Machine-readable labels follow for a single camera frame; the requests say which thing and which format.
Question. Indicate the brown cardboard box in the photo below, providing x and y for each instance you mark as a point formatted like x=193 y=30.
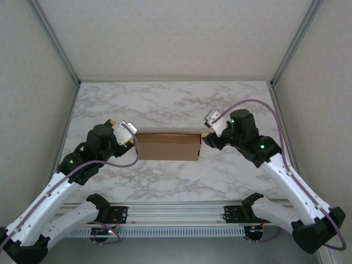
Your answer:
x=167 y=147

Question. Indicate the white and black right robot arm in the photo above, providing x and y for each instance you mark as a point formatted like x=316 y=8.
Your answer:
x=288 y=189

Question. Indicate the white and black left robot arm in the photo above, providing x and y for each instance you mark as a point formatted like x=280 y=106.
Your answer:
x=35 y=211

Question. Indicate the black controller board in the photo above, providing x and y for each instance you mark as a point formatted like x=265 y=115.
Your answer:
x=101 y=232
x=255 y=229

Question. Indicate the aluminium table side rail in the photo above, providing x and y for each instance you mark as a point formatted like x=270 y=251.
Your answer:
x=67 y=123
x=275 y=96

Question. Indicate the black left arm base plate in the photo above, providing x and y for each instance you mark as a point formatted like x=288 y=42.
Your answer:
x=121 y=213

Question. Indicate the aluminium mounting rail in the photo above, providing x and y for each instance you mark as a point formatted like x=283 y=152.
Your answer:
x=176 y=213

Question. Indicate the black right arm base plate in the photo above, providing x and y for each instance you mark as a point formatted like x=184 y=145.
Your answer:
x=232 y=214

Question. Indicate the aluminium frame post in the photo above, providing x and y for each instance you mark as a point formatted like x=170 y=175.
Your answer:
x=296 y=41
x=57 y=46

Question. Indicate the aluminium frame leg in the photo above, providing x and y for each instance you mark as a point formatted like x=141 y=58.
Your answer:
x=328 y=258

